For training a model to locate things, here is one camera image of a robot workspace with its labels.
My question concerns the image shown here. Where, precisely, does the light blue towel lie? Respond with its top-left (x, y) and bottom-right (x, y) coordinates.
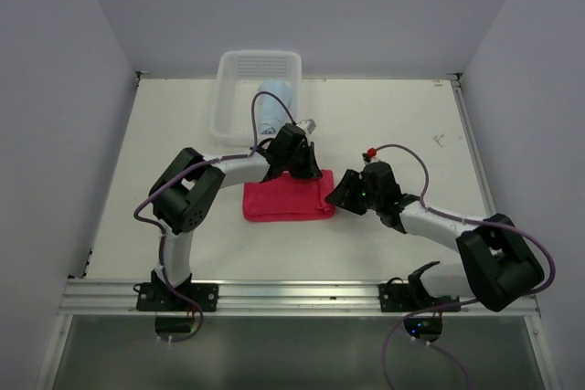
top-left (256, 79), bottom-right (293, 135)

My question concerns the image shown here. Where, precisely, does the white plastic basket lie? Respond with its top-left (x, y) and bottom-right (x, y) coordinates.
top-left (209, 50), bottom-right (302, 146)

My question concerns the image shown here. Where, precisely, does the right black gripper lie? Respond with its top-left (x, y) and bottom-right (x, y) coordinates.
top-left (324, 169), bottom-right (381, 216)

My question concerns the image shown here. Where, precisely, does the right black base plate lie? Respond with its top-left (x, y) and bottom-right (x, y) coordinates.
top-left (378, 277), bottom-right (461, 312)

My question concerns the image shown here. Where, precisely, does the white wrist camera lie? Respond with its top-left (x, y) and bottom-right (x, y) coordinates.
top-left (362, 148), bottom-right (380, 164)
top-left (296, 119), bottom-right (316, 136)

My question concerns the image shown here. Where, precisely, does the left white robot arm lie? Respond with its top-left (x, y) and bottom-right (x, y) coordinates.
top-left (134, 119), bottom-right (322, 311)

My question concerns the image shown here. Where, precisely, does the aluminium mounting rail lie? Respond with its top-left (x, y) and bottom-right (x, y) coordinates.
top-left (58, 278), bottom-right (536, 318)

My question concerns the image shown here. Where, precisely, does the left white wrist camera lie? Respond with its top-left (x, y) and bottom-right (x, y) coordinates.
top-left (296, 119), bottom-right (316, 136)

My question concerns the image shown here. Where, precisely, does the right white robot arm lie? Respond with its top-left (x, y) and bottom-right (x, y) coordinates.
top-left (325, 162), bottom-right (545, 311)

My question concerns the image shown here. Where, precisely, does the pink towel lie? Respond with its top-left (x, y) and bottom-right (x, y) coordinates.
top-left (242, 169), bottom-right (336, 223)

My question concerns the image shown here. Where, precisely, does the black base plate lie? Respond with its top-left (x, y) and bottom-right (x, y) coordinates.
top-left (133, 280), bottom-right (218, 312)
top-left (378, 277), bottom-right (461, 312)

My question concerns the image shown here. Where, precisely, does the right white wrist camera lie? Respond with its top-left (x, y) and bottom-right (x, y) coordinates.
top-left (362, 148), bottom-right (380, 164)

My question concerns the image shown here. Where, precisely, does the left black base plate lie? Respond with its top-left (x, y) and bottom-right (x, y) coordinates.
top-left (133, 280), bottom-right (218, 312)

